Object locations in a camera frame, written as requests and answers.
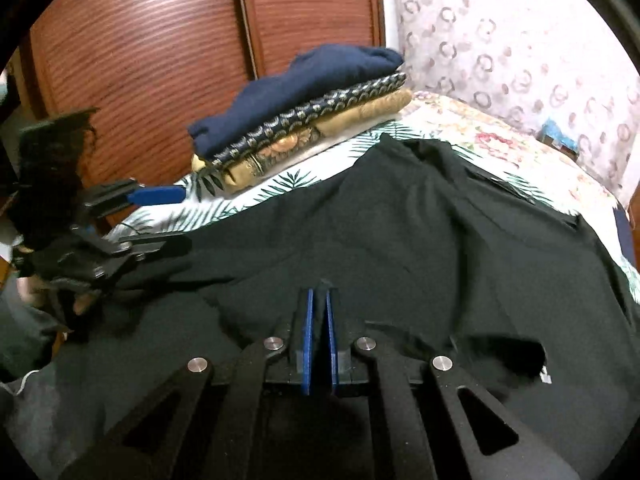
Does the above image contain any ring patterned curtain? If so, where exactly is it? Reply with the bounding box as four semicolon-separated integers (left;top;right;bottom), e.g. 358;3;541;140
390;0;640;206

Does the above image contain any small blue box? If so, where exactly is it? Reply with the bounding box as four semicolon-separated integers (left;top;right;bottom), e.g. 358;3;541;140
537;119;581;158

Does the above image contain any folded tan floral cloth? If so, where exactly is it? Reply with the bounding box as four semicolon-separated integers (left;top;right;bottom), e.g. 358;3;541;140
191;89;413;193

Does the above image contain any black garment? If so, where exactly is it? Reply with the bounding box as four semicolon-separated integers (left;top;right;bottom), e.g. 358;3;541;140
50;132;638;480

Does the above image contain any person's left hand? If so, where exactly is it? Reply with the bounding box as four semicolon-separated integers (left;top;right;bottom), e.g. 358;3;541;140
15;245;96;317

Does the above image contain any floral bed blanket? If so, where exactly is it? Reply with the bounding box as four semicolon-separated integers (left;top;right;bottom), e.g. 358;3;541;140
400;91;631;261

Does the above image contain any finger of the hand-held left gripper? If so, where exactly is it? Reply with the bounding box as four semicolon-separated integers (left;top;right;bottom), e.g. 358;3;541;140
82;178;187;218
30;232;193;288

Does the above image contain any person's dark clothing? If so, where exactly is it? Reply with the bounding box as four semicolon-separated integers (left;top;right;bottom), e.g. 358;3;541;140
0;305;101;480

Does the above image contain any navy blue blanket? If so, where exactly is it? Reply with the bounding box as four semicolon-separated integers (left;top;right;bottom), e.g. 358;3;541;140
614;209;637;253

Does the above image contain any leaf print bed sheet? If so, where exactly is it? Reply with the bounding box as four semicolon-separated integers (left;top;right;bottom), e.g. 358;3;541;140
107;122;640;306

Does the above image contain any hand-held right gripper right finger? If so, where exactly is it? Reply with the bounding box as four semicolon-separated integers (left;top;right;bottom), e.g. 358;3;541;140
326;287;581;480

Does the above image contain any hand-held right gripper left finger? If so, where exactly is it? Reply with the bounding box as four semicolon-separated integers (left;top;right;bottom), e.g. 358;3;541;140
60;287;316;480

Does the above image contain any stack of folded clothes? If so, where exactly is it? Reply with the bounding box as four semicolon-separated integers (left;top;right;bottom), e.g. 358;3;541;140
187;44;405;158

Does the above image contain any folded navy patterned cloth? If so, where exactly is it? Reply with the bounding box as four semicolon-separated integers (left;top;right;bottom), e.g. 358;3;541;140
207;72;408;168

